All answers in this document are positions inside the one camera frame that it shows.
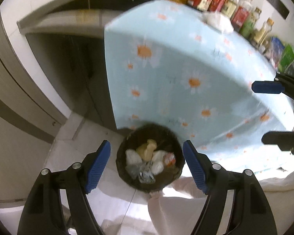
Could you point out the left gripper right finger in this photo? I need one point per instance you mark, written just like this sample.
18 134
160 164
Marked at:
250 211

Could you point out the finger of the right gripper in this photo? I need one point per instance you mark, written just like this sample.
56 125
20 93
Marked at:
267 87
279 139

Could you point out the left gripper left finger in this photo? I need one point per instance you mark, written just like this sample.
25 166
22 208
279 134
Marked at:
42 212

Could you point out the silver plastic ball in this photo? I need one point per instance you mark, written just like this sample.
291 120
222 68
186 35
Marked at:
218 21

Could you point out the clear plastic wrap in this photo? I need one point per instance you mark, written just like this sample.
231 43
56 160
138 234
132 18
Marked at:
132 157

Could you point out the silver foil bag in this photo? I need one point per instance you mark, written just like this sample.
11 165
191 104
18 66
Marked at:
145 174

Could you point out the red pink snack wrapper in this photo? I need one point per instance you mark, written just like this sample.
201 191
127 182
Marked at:
169 160

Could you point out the clear plastic bag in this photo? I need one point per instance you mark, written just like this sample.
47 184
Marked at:
133 170

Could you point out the black trash bin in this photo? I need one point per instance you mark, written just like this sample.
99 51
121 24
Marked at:
167 141

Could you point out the green package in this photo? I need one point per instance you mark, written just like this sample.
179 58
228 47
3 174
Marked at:
286 58

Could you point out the blue white salt bag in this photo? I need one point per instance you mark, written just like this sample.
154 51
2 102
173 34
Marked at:
274 51

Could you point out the small sesame oil bottle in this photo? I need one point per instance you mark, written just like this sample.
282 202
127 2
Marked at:
265 29

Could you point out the green label oil bottle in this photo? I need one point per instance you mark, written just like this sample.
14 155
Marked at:
248 26

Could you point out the dark vinegar bottle red label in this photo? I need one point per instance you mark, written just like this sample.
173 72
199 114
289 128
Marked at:
241 14

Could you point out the clear vinegar bottle yellow cap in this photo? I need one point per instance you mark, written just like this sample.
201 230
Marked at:
229 7

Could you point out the blue daisy tablecloth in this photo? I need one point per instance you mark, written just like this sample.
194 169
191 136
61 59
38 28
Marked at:
165 65

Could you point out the black wall socket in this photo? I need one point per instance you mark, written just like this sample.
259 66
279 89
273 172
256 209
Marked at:
280 7

